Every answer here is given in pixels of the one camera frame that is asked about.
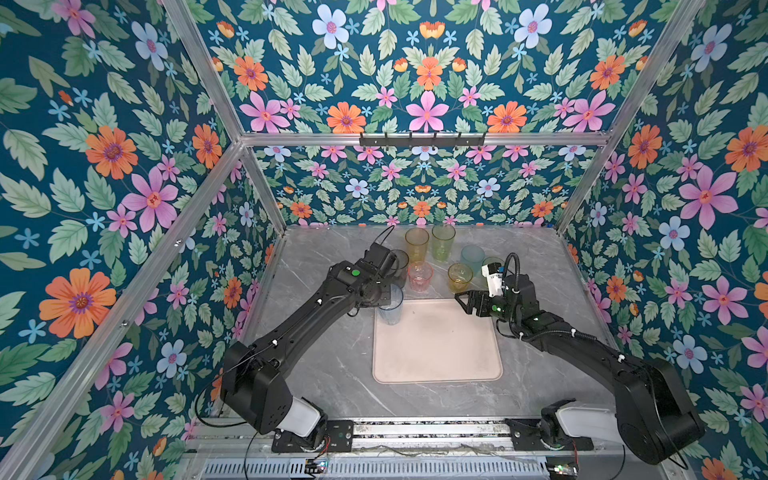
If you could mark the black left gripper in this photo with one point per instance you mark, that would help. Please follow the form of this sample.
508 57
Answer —
386 298

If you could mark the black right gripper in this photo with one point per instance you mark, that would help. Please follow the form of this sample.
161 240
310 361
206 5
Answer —
481 295

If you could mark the dark grey translucent cup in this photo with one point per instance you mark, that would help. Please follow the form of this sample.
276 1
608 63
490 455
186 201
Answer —
403 264

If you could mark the blue translucent tall cup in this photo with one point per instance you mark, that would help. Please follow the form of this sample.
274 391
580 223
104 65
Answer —
391 309

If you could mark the beige rectangular tray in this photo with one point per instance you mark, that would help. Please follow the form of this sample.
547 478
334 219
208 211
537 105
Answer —
434 341

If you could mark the amber translucent tall cup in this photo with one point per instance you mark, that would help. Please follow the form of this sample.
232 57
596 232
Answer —
417 240

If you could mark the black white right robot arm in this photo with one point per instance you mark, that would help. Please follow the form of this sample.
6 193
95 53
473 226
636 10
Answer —
654 415

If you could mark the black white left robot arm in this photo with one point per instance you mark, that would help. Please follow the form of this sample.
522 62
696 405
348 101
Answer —
254 376

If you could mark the yellow translucent short cup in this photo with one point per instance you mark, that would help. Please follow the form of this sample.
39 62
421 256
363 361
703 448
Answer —
459 277

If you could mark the light green short cup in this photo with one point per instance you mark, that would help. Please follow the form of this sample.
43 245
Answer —
492 260

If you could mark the teal translucent short cup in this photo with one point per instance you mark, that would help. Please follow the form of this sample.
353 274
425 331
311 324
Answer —
473 257

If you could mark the pink translucent short cup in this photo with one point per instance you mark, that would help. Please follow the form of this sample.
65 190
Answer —
420 275

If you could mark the green translucent tall cup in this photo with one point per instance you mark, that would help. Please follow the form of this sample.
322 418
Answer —
442 239

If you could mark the black hook rack bar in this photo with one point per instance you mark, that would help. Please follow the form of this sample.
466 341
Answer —
411 139

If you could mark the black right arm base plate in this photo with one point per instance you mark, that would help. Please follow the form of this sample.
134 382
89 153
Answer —
529 434

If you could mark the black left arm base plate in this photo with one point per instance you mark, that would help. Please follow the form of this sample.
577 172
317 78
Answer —
328 436

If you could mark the white vented cable duct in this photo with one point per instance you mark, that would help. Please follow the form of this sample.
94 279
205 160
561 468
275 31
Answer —
377 468

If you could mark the aluminium mounting rail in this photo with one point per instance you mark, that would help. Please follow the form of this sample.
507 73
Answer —
418 433

